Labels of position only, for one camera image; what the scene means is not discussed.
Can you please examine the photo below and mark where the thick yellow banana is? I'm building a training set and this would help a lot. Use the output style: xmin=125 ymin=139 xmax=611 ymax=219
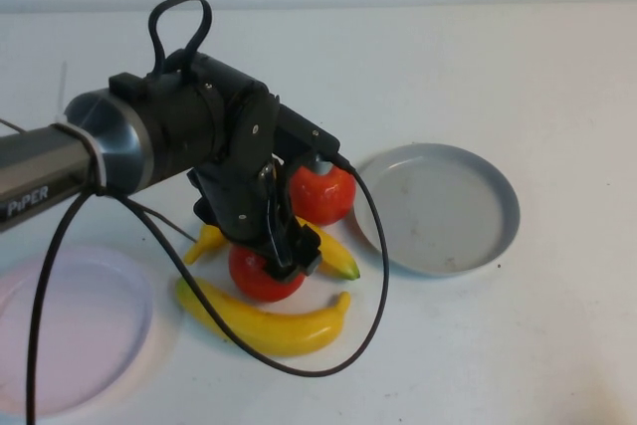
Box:
xmin=174 ymin=276 xmax=352 ymax=359

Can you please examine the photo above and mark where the slim yellow banana green tip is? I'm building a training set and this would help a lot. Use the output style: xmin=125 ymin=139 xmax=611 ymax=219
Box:
xmin=183 ymin=215 xmax=360 ymax=283

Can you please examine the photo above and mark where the pink round plate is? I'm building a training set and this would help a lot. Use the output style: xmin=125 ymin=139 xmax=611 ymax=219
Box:
xmin=0 ymin=245 xmax=154 ymax=419

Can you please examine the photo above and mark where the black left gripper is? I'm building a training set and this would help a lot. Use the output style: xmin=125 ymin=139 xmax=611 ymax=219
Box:
xmin=186 ymin=154 xmax=323 ymax=282

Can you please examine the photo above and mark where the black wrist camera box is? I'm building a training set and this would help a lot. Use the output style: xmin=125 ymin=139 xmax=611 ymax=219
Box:
xmin=276 ymin=102 xmax=344 ymax=175

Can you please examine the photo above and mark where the red apple with sideways stem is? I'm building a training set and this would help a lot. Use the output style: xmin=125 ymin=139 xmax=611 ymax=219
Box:
xmin=227 ymin=244 xmax=308 ymax=303

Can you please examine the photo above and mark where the thin black cable tie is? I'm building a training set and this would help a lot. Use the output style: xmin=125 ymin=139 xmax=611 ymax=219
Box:
xmin=121 ymin=193 xmax=198 ymax=242

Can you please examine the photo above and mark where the grey round plate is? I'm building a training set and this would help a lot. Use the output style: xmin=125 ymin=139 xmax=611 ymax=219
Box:
xmin=353 ymin=142 xmax=522 ymax=277

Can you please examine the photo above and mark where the white zip tie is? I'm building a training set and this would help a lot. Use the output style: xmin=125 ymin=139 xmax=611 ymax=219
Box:
xmin=53 ymin=61 xmax=108 ymax=195

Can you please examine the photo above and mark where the long black camera cable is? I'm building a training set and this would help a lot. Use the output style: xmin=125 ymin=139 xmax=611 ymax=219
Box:
xmin=19 ymin=153 xmax=390 ymax=425

